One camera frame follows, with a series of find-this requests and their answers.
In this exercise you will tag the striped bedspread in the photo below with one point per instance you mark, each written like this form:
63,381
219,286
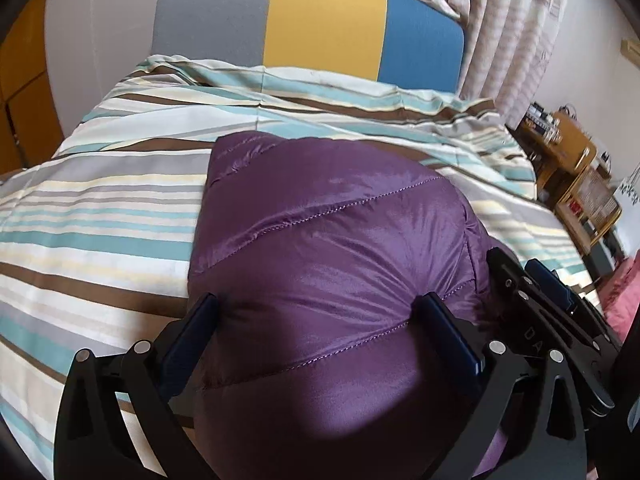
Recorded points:
100,220

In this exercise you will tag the clutter of desk items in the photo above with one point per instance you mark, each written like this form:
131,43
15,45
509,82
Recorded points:
537,120

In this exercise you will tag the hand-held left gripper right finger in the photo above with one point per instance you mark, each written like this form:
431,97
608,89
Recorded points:
452,340

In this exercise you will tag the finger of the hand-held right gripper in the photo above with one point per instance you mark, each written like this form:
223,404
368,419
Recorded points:
507,275
547,282

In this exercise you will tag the wall air conditioner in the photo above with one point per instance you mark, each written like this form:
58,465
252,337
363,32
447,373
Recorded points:
631,50

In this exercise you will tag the purple quilted jacket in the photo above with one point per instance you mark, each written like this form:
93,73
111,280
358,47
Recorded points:
325,260

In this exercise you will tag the pale patterned curtain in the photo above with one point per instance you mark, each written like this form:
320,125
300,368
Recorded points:
505,35

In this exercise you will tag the white floral bag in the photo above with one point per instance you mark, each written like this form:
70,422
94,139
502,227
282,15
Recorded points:
630,185

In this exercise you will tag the pink cloth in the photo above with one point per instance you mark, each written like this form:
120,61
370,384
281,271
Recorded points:
625,300

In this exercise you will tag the wooden bedside shelf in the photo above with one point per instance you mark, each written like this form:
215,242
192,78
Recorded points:
595,200

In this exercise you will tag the orange wooden wardrobe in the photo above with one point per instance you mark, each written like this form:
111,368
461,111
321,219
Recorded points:
25,85

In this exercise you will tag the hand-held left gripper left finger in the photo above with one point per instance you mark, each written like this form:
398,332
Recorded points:
187,335

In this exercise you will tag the grey yellow blue headboard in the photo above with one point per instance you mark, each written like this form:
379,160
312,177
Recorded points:
325,25

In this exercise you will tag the wooden desk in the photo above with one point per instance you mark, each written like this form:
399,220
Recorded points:
545,180

